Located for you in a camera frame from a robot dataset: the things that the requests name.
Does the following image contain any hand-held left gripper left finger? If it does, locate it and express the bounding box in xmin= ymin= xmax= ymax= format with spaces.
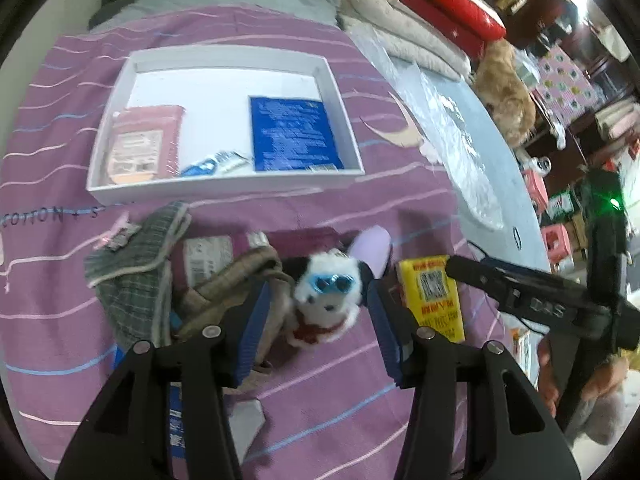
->
xmin=55 ymin=279 xmax=274 ymax=480

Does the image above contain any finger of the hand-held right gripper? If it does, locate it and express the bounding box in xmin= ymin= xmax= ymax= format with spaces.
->
xmin=444 ymin=254 xmax=614 ymax=342

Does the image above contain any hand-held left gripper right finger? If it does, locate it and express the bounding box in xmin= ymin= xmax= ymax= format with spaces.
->
xmin=366 ymin=276 xmax=582 ymax=480

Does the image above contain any beige plaid pouch bag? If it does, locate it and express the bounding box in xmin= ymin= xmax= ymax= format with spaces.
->
xmin=172 ymin=245 xmax=297 ymax=377

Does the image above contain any yellow packet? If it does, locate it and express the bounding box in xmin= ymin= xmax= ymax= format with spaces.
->
xmin=397 ymin=255 xmax=467 ymax=344

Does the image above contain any white plush dog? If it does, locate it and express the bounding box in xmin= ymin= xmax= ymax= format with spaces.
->
xmin=285 ymin=250 xmax=374 ymax=349

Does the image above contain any lilac round puff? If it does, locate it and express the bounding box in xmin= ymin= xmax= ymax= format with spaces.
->
xmin=346 ymin=225 xmax=394 ymax=279

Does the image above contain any grey plaid cloth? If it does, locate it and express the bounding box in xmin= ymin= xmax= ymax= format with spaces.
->
xmin=84 ymin=201 xmax=193 ymax=348

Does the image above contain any blue white small packet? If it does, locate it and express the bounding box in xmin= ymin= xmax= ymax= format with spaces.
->
xmin=179 ymin=148 xmax=252 ymax=177

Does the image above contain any blue eye mask packet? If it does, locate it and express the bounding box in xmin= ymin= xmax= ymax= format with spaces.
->
xmin=166 ymin=384 xmax=185 ymax=461
xmin=248 ymin=94 xmax=346 ymax=173

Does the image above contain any pink glitter packet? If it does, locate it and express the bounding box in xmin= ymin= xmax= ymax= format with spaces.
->
xmin=106 ymin=105 xmax=186 ymax=186

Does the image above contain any white shallow box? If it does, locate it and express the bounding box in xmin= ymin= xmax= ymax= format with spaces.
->
xmin=86 ymin=45 xmax=367 ymax=206

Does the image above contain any person's right hand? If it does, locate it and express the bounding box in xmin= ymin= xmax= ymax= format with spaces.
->
xmin=538 ymin=333 xmax=631 ymax=416

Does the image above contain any pink plastic stool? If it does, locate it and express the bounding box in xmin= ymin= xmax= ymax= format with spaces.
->
xmin=542 ymin=225 xmax=574 ymax=264
xmin=522 ymin=170 xmax=552 ymax=214

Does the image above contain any pink packet with white label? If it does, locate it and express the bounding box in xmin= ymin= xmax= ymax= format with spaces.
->
xmin=182 ymin=232 xmax=271 ymax=288

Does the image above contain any white plastic bag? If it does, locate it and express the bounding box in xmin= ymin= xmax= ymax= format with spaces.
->
xmin=229 ymin=397 xmax=266 ymax=467

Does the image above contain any pink patterned box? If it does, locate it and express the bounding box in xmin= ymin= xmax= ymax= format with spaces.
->
xmin=531 ymin=45 xmax=602 ymax=117

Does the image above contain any brown plush toy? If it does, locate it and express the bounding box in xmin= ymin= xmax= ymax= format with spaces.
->
xmin=472 ymin=37 xmax=539 ymax=149

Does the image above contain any clear plastic sheet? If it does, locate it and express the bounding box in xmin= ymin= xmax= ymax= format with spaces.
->
xmin=359 ymin=25 xmax=507 ymax=232

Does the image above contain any dark wooden cabinet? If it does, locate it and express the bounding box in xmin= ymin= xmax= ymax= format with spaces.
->
xmin=491 ymin=0 xmax=577 ymax=52

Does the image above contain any red folded blanket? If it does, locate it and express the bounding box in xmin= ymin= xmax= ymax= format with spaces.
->
xmin=402 ymin=0 xmax=507 ymax=42

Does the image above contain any red cushion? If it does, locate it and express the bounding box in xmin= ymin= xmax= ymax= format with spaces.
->
xmin=394 ymin=0 xmax=487 ymax=59

